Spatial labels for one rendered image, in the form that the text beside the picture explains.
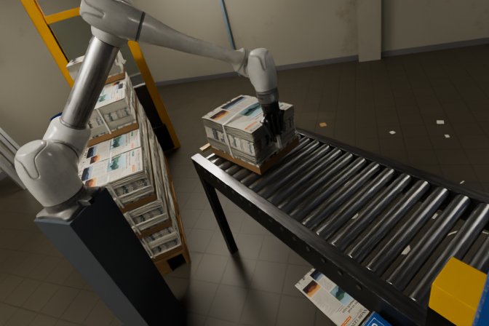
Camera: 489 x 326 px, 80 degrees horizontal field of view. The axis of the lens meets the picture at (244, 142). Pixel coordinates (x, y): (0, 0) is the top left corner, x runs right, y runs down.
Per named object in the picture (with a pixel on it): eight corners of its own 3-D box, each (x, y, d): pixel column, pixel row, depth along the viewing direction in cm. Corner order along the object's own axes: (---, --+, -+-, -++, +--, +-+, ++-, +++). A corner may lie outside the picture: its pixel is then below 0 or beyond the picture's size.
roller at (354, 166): (286, 223, 114) (284, 214, 112) (359, 162, 134) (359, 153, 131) (295, 230, 110) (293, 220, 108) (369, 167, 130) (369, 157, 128)
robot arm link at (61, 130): (28, 169, 116) (46, 143, 135) (71, 181, 123) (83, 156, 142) (97, -20, 95) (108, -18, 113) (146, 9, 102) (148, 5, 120)
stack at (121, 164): (137, 288, 195) (70, 196, 153) (134, 190, 293) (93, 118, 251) (192, 263, 202) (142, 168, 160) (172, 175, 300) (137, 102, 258)
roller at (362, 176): (298, 232, 109) (296, 223, 107) (372, 167, 129) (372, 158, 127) (308, 239, 106) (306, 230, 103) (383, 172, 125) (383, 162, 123)
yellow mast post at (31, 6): (118, 170, 335) (17, -5, 241) (118, 166, 343) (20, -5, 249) (126, 167, 337) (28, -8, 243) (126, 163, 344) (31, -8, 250)
